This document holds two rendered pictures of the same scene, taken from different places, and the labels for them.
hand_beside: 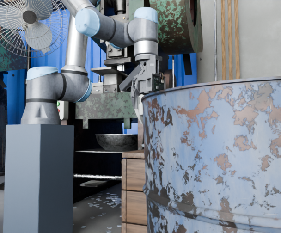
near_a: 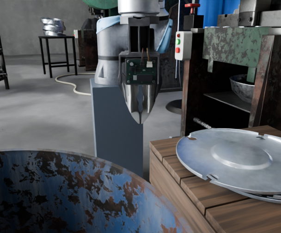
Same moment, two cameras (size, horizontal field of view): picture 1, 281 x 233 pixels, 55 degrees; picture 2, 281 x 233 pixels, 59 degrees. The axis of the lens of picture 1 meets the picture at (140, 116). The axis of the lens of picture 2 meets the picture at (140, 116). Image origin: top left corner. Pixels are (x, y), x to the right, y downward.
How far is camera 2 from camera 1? 70 cm
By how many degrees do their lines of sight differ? 54
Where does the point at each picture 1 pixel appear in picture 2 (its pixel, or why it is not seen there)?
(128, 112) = (254, 59)
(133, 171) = (154, 169)
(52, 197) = (114, 155)
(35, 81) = (98, 36)
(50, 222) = not seen: hidden behind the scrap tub
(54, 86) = (117, 40)
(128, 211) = not seen: hidden behind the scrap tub
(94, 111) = (218, 52)
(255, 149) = not seen: outside the picture
